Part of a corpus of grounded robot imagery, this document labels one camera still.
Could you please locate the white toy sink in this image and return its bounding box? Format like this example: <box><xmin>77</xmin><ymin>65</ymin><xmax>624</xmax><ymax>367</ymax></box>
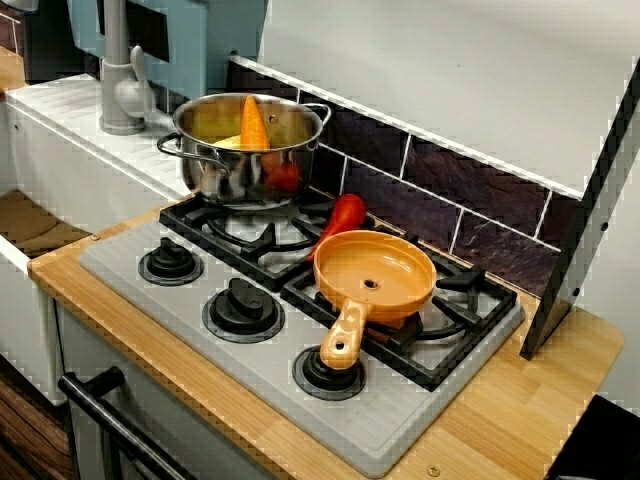
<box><xmin>0</xmin><ymin>74</ymin><xmax>194</xmax><ymax>407</ymax></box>

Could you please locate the yellow toy corn cob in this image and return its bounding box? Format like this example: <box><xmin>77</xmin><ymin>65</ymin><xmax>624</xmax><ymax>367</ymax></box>
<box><xmin>212</xmin><ymin>133</ymin><xmax>275</xmax><ymax>151</ymax></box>

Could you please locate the teal box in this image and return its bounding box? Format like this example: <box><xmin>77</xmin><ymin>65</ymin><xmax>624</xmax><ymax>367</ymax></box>
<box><xmin>67</xmin><ymin>0</ymin><xmax>269</xmax><ymax>101</ymax></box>

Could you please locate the grey toy faucet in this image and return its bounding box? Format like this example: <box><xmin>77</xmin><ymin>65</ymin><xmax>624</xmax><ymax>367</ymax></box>
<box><xmin>98</xmin><ymin>0</ymin><xmax>154</xmax><ymax>136</ymax></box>

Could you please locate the orange toy carrot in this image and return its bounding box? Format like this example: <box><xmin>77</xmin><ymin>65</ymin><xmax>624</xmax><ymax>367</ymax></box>
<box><xmin>238</xmin><ymin>94</ymin><xmax>273</xmax><ymax>151</ymax></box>

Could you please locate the red toy chili pepper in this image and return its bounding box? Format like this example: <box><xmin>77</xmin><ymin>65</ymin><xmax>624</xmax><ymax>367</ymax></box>
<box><xmin>305</xmin><ymin>193</ymin><xmax>368</xmax><ymax>264</ymax></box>

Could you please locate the black stove knob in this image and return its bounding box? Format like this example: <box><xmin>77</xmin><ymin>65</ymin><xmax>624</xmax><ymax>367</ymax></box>
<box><xmin>137</xmin><ymin>237</ymin><xmax>205</xmax><ymax>287</ymax></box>
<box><xmin>201</xmin><ymin>278</ymin><xmax>287</xmax><ymax>345</ymax></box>
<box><xmin>292</xmin><ymin>344</ymin><xmax>367</xmax><ymax>402</ymax></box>

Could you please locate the dark grey side panel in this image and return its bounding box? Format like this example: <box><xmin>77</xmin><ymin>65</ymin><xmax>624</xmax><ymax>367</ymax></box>
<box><xmin>519</xmin><ymin>64</ymin><xmax>640</xmax><ymax>361</ymax></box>

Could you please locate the orange toy frying pan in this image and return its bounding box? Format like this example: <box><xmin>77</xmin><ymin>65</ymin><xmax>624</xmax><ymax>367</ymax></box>
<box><xmin>312</xmin><ymin>229</ymin><xmax>439</xmax><ymax>372</ymax></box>

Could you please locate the stainless steel pot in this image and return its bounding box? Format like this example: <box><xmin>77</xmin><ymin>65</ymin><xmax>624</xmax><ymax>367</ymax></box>
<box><xmin>156</xmin><ymin>92</ymin><xmax>333</xmax><ymax>210</ymax></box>

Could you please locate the dark tile backsplash panel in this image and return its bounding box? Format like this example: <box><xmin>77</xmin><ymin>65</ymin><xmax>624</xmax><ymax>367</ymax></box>
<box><xmin>227</xmin><ymin>54</ymin><xmax>586</xmax><ymax>301</ymax></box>

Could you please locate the black burner grate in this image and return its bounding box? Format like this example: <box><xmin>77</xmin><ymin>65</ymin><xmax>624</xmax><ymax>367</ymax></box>
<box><xmin>279</xmin><ymin>234</ymin><xmax>519</xmax><ymax>394</ymax></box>
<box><xmin>158</xmin><ymin>192</ymin><xmax>381</xmax><ymax>294</ymax></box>

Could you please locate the grey stove top plate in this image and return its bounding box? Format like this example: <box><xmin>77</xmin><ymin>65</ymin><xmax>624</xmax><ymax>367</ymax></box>
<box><xmin>78</xmin><ymin>199</ymin><xmax>527</xmax><ymax>479</ymax></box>

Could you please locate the black oven door handle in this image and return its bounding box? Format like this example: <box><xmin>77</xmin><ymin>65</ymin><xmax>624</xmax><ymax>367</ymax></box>
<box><xmin>57</xmin><ymin>365</ymin><xmax>196</xmax><ymax>480</ymax></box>

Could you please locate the black box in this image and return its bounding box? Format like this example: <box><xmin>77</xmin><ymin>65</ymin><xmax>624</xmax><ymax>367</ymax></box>
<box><xmin>544</xmin><ymin>394</ymin><xmax>640</xmax><ymax>480</ymax></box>

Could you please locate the white oven door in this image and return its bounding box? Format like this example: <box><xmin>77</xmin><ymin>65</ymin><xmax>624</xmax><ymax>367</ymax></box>
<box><xmin>54</xmin><ymin>304</ymin><xmax>266</xmax><ymax>480</ymax></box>

